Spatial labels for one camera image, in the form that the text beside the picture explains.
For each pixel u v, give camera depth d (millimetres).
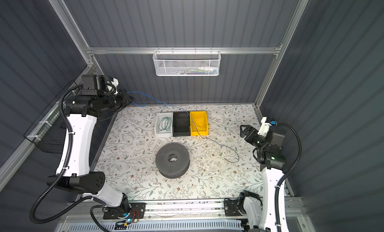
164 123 1079
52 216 402
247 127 642
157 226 771
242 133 657
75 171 405
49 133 644
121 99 597
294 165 492
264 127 640
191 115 1042
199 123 1059
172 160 908
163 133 1018
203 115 1082
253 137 638
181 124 1156
